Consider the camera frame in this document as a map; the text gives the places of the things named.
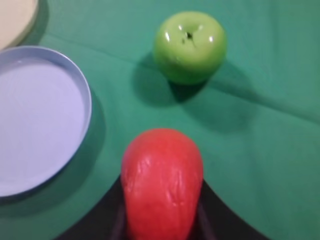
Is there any green apple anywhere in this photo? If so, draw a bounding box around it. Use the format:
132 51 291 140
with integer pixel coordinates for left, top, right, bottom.
153 11 227 85

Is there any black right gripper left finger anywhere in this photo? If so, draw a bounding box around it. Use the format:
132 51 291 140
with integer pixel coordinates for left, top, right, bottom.
56 177 129 240

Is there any pale yellow plastic plate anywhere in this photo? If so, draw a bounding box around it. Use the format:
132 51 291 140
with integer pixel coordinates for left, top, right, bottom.
0 0 39 50

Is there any round glossy bread bun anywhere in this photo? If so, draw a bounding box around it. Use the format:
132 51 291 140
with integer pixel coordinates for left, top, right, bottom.
120 128 204 240

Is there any light blue plastic plate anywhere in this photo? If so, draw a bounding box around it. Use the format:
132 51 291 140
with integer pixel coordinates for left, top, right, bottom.
0 45 92 198

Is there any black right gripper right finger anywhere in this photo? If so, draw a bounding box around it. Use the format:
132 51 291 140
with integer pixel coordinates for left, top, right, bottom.
191 181 267 240

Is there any green cloth table cover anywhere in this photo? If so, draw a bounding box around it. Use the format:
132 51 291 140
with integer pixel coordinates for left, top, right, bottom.
0 0 320 240

